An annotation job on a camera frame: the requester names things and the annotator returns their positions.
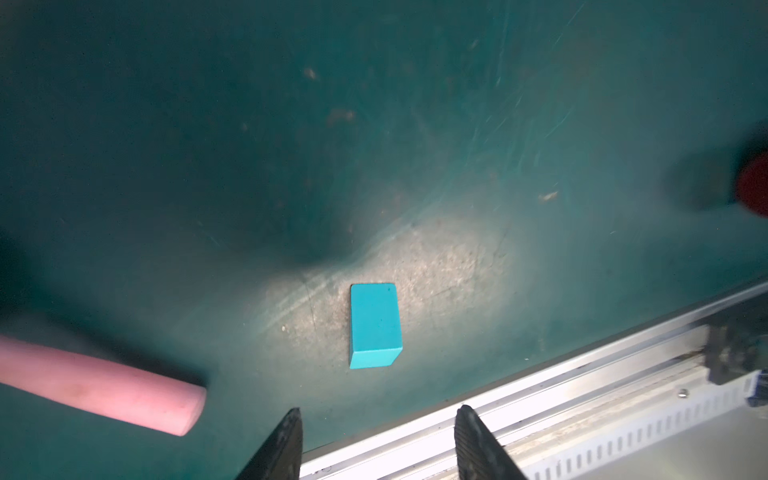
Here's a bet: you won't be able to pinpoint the front aluminium rail base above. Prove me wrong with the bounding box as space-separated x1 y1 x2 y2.
298 277 768 480

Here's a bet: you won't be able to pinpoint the red spray bottle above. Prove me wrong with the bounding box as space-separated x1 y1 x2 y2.
735 151 768 217

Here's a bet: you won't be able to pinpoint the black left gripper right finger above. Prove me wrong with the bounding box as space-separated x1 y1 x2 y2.
454 405 526 480

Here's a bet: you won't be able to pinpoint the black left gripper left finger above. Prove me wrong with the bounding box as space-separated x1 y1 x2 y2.
236 408 303 480

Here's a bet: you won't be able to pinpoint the purple pink toy spatula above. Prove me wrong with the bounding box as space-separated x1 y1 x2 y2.
1 336 207 436

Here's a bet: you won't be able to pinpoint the teal block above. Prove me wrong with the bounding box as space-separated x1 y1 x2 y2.
350 283 403 369

